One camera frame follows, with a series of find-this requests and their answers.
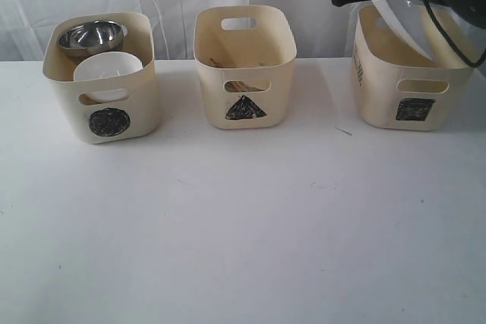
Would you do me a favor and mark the cream bin with triangle mark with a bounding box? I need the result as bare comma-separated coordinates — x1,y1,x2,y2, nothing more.
193,5,297,130

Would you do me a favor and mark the cream bin with square mark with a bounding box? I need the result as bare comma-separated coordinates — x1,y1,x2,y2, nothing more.
353,5,473,131

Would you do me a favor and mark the cream bin with circle mark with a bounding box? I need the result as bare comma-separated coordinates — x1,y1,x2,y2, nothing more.
43,12,161,144

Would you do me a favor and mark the white plastic bowl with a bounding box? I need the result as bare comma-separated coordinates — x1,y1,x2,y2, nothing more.
73,52,143,103

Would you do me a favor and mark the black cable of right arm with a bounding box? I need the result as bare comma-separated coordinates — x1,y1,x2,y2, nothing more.
421,0,486,69

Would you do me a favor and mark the white square plate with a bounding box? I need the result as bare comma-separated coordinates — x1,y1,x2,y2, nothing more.
373,0,478,68

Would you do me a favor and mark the stainless steel bowl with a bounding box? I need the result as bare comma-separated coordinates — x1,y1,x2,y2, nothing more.
57,20,125,59

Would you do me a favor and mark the small metal pin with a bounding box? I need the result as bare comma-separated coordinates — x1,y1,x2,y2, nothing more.
334,126,352,136

